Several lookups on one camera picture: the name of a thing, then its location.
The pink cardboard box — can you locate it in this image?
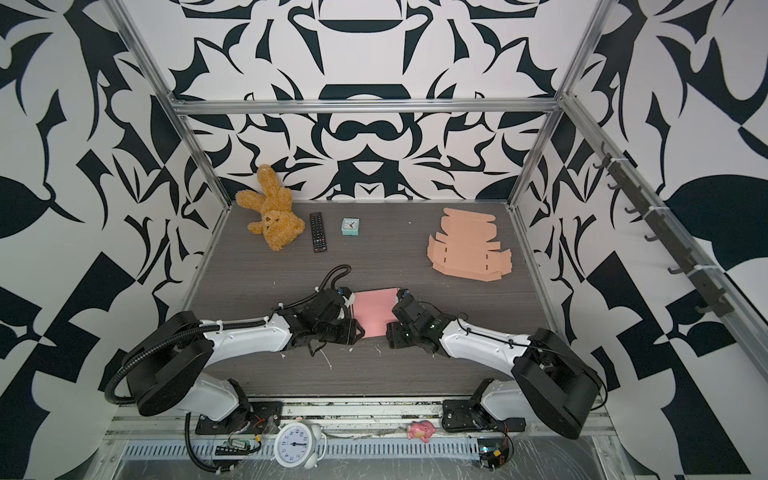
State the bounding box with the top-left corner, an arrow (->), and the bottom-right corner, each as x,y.
352,288 -> 398,338

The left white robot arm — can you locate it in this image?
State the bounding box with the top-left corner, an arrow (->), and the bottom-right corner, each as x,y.
104,287 -> 365,427

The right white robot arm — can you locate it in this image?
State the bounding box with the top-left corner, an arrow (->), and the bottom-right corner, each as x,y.
386,289 -> 607,439

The flat orange cardboard box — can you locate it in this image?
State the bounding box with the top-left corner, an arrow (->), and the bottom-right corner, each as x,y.
426,208 -> 512,282

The black remote control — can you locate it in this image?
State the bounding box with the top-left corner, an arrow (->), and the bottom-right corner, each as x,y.
309,212 -> 327,253

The small teal alarm clock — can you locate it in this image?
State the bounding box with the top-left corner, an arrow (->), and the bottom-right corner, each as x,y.
341,218 -> 360,236

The brown plush bunny toy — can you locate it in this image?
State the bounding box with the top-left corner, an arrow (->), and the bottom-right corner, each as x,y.
235,164 -> 306,251

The small pink toy figure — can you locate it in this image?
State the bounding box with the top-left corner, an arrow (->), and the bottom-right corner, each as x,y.
407,420 -> 436,444

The white round alarm clock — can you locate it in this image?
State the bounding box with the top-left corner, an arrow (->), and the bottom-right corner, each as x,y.
273,421 -> 329,469

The right green circuit board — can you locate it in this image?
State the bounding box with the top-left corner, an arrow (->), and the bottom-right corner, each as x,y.
478,435 -> 514,471

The green circuit board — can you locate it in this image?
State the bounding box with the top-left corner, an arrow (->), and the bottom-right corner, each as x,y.
214,436 -> 262,457
478,435 -> 514,471

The left green circuit board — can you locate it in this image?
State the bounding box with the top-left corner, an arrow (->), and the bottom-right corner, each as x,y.
214,436 -> 262,457

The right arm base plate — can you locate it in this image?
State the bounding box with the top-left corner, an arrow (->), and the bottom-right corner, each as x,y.
441,399 -> 527,433

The white slotted cable duct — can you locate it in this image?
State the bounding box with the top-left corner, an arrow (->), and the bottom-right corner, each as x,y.
122,437 -> 479,461

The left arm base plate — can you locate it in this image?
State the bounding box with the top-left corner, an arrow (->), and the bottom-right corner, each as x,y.
195,401 -> 284,435

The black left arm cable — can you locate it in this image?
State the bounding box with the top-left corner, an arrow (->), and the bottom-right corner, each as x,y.
182,412 -> 241,474

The black wall hook rail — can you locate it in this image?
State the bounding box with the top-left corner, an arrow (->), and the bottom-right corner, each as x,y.
596,152 -> 734,318

